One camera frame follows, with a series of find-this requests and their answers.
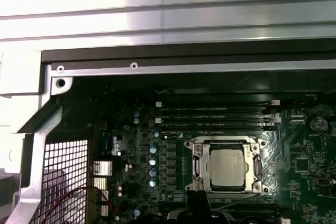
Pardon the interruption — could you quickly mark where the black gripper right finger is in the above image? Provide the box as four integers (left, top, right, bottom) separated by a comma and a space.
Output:
198, 189, 233, 224

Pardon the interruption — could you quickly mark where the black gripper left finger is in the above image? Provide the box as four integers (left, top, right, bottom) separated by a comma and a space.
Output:
170, 189, 200, 224

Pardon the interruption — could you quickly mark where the wire locking lever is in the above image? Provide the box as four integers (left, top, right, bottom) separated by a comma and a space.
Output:
208, 196, 254, 211
193, 136, 265, 146

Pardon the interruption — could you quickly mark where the silver CPU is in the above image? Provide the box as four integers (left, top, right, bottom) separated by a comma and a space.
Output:
206, 148, 250, 187

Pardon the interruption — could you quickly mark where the metal socket cover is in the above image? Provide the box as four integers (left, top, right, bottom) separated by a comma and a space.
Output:
193, 137, 263, 193

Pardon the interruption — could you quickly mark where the CPU socket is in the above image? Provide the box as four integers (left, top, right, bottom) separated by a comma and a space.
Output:
183, 136, 271, 196

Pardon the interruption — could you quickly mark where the RAM slot with black clips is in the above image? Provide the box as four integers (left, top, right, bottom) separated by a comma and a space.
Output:
157, 124, 279, 132
157, 108, 279, 116

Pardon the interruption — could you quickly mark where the RAM slot with white clips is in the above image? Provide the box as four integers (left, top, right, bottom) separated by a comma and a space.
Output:
154, 115, 282, 125
155, 100, 281, 109

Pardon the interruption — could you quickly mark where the silver finned heatsink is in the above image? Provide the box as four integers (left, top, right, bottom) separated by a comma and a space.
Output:
93, 178, 109, 190
92, 160, 113, 176

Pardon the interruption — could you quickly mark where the green motherboard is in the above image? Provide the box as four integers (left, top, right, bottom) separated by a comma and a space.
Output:
70, 87, 336, 224

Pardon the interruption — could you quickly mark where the round coin battery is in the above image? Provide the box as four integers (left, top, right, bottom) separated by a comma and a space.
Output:
310, 117, 328, 133

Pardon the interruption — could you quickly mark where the black PC case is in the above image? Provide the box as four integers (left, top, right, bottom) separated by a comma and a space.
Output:
0, 47, 336, 224

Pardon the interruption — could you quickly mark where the red wire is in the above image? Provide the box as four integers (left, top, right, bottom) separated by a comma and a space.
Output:
43, 186, 123, 216

